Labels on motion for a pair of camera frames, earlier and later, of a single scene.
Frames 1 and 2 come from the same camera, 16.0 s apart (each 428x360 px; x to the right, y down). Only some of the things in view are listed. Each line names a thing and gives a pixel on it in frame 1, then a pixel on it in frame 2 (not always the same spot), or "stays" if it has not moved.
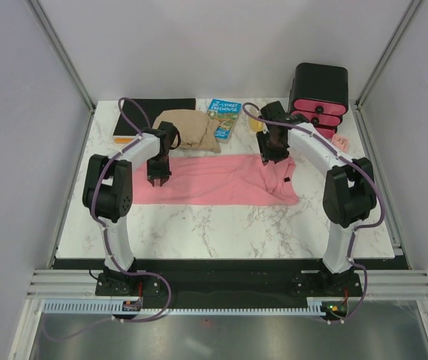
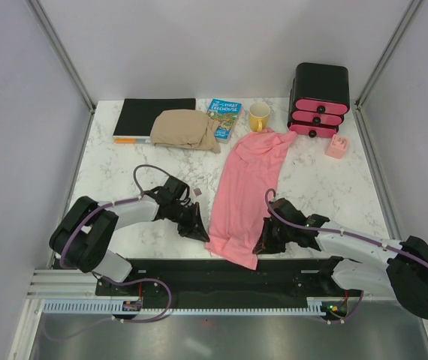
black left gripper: (164, 175) to (194, 229)
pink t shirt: (217, 180) to (243, 190)
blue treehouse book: (227, 114) stays
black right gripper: (281, 154) to (265, 245)
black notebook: (150, 109) stays
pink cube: (340, 142) stays
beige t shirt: (195, 130) stays
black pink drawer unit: (318, 94) stays
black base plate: (229, 283) stays
